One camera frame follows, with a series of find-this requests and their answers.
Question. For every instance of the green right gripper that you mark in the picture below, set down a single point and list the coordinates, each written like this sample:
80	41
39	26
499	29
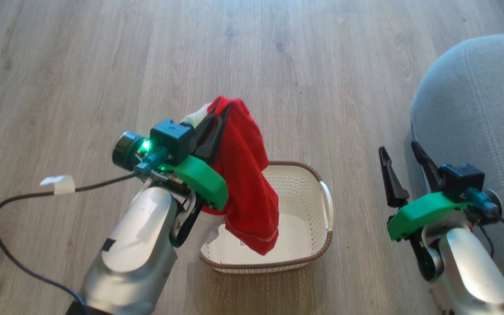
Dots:
422	210

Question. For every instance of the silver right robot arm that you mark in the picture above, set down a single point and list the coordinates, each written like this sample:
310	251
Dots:
466	262

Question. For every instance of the cream laundry basket brown rim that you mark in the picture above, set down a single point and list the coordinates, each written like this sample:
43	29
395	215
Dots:
300	210

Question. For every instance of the red shorts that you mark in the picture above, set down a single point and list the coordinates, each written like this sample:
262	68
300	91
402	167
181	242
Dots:
243	175

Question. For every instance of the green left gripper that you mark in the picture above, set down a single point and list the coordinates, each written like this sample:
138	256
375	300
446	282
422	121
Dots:
204	181

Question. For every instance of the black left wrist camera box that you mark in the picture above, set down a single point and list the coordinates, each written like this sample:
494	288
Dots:
173	138

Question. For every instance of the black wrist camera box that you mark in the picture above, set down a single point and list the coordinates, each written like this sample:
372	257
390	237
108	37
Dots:
464	179
173	138

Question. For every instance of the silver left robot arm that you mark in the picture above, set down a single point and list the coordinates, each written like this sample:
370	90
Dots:
138	245

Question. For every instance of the grey fabric sofa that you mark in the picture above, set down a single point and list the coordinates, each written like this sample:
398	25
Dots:
466	109

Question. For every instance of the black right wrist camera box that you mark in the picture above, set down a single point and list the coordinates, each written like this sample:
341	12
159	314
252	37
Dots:
464	179

